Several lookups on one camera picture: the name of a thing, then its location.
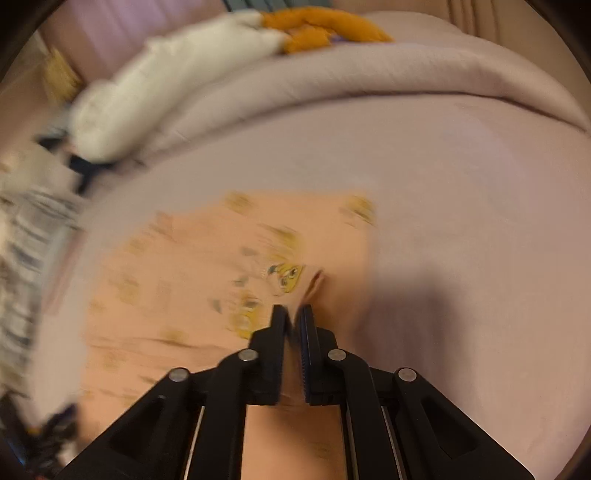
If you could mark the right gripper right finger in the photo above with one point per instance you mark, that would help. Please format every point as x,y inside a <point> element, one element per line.
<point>396,425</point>

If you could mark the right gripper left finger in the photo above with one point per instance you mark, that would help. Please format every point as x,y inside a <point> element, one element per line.
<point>191,425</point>

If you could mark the peach cartoon print shirt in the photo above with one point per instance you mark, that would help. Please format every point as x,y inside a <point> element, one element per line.
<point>188,290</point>

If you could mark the lilac bed sheet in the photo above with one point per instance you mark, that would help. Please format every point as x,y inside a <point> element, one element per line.
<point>481,277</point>

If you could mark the plaid pillow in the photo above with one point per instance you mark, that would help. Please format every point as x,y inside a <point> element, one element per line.
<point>39,230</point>

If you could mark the dark navy garment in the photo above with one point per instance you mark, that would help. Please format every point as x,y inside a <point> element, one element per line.
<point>86,170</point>

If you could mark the white fluffy blanket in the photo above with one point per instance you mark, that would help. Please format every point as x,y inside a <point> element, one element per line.
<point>111,117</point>

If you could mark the lilac quilted duvet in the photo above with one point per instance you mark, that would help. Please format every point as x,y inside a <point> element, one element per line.
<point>369,78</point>

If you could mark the orange plush toy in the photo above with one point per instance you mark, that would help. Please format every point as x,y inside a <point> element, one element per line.
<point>313,28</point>

